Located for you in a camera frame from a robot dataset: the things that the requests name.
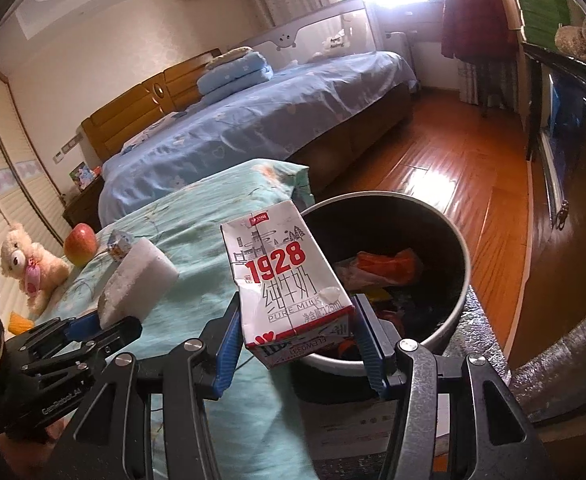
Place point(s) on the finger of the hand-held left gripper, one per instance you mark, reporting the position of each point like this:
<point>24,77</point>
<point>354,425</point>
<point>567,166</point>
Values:
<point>118,332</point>
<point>84,326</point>

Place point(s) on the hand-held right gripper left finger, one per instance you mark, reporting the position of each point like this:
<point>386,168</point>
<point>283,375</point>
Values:
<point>228,345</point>

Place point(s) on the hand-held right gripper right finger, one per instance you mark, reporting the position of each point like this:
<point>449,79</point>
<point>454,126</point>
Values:
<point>370,345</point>

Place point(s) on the white foam block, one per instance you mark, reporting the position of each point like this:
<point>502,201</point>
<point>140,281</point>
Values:
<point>133,275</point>

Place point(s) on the white milk carton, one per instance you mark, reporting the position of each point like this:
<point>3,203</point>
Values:
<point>278,270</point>

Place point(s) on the black round trash bin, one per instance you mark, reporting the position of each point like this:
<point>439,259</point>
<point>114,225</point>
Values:
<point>423,230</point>

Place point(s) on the person's left hand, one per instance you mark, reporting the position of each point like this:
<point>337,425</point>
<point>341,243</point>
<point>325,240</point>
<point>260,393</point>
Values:
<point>33,442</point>

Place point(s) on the yellow orange item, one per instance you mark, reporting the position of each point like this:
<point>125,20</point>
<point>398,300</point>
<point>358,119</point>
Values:
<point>15,323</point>

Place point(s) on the white teddy bear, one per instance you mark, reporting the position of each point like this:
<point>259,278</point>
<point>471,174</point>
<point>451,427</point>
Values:
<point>28,265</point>

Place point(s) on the red apple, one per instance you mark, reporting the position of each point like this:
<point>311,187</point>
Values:
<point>80,245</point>

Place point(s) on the orange plastic bag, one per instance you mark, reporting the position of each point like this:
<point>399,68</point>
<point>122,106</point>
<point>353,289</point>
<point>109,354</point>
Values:
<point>388,265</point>

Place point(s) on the silver foil mat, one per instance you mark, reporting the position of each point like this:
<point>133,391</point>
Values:
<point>473,340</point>

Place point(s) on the teal printed cloth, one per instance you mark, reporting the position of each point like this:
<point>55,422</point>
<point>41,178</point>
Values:
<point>198,240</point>

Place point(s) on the dark wooden nightstand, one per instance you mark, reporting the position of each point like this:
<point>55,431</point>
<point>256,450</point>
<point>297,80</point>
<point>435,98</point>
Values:
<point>80,206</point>

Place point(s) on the white sliding wardrobe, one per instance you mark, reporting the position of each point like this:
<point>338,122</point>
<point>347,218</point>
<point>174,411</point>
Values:
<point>3,170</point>

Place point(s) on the printed flat pillow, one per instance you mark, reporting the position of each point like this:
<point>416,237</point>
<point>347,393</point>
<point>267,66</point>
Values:
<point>148,133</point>

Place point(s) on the bed with blue sheet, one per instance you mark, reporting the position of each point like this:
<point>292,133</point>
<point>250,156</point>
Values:
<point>253,130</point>

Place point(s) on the wooden headboard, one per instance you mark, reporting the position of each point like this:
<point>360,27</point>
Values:
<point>133,110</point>

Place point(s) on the folded blue quilt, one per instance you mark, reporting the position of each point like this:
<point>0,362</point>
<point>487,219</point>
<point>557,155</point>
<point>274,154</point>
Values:
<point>235,78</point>

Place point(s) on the metal clothes rack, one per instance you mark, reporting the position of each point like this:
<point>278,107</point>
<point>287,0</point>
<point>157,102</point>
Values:
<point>485,84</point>

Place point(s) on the beige pillow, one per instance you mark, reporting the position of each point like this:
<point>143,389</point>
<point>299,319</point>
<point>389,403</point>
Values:
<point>228,55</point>

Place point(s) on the white radiator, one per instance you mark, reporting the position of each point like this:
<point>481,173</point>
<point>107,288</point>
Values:
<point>401,49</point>

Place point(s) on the dark glossy cabinet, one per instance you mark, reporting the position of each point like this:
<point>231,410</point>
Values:
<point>573,125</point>

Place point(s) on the red hanging coat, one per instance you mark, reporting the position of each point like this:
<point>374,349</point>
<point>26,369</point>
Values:
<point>475,15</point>

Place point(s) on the brown plush toy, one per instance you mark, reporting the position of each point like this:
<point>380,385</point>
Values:
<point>580,38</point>

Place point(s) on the green boxes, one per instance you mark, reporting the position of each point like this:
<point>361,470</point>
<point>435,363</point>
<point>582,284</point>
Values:
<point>543,10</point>

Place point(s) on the photo frame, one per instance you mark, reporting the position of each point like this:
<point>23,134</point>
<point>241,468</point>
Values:
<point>82,176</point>

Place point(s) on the wall switch panel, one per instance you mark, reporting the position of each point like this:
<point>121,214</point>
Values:
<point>68,147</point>

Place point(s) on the grey bed guard rail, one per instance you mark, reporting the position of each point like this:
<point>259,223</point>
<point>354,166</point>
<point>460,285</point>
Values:
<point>318,35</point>

